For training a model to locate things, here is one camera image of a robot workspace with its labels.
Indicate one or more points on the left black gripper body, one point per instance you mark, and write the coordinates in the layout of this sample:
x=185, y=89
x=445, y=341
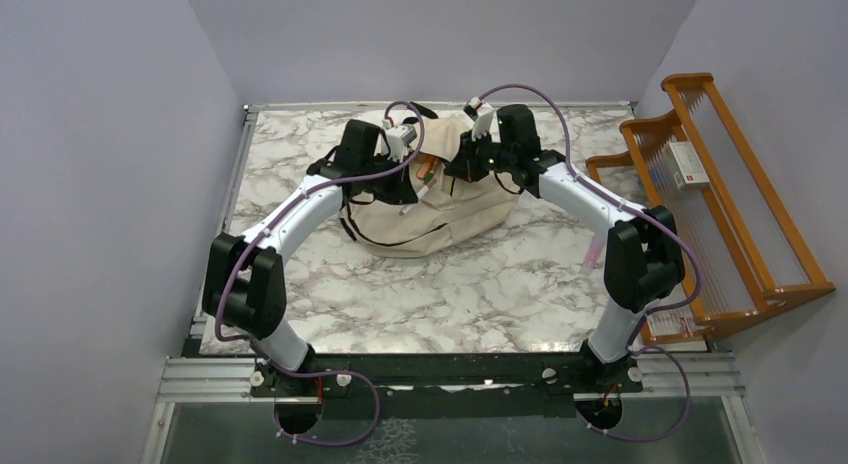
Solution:
x=387, y=189

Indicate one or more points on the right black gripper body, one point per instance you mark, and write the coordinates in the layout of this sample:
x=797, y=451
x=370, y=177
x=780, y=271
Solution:
x=481, y=155

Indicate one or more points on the orange highlighter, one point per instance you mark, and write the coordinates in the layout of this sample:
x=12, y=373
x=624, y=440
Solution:
x=429, y=165

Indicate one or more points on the cream canvas backpack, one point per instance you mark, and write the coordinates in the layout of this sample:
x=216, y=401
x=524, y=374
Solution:
x=452, y=212

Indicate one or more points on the pink highlighter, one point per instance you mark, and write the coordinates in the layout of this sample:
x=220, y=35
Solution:
x=592, y=255

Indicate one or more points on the brown white marker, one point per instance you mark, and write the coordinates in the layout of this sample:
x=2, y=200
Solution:
x=405, y=209

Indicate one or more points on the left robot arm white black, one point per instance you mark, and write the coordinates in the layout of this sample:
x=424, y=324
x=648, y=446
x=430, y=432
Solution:
x=244, y=284

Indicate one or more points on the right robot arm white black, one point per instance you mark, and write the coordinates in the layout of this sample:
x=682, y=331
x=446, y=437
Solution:
x=643, y=263

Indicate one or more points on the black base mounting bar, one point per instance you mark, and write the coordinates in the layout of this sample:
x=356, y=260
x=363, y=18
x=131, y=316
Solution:
x=404, y=386

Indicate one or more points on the small white box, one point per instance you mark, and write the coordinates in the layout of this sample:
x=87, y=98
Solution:
x=687, y=170

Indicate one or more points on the wooden shelf rack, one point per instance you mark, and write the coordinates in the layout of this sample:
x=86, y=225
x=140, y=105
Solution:
x=755, y=262

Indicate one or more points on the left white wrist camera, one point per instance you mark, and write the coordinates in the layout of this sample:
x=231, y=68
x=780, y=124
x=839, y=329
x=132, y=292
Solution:
x=398, y=139

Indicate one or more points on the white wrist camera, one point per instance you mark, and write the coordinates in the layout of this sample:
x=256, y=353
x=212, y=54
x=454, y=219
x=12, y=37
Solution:
x=482, y=114
x=398, y=139

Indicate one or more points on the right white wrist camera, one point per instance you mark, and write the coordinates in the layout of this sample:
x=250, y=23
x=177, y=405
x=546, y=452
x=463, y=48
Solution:
x=482, y=114

